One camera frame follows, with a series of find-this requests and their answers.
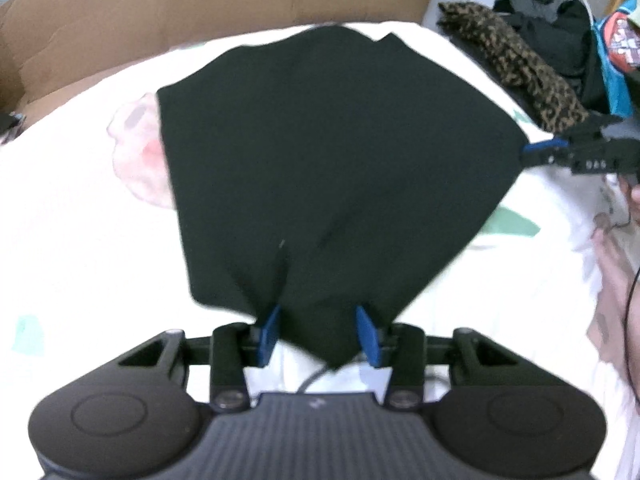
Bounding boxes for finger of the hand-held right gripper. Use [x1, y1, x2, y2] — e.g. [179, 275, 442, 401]
[521, 139, 573, 167]

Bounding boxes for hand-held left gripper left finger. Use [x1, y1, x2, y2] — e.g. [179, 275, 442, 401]
[117, 304, 282, 411]

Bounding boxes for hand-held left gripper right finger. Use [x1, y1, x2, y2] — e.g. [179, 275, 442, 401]
[354, 304, 527, 411]

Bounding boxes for plain black garment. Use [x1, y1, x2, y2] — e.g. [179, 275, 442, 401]
[156, 27, 531, 368]

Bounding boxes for person's right hand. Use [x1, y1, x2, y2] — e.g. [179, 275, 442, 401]
[616, 176, 640, 223]

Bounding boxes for leopard print garment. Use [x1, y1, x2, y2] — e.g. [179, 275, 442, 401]
[437, 1, 591, 133]

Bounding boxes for teal printed bag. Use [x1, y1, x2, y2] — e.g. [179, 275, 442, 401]
[592, 2, 640, 116]

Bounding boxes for black clothing pile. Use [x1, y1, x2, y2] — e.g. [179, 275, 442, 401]
[492, 0, 608, 111]

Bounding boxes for cream bear-print blanket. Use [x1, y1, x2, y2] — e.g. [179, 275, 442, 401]
[0, 20, 626, 480]

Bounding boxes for low folded cardboard sheet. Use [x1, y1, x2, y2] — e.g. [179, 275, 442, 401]
[0, 0, 446, 133]

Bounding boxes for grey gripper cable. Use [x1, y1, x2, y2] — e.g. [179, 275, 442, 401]
[295, 355, 361, 396]

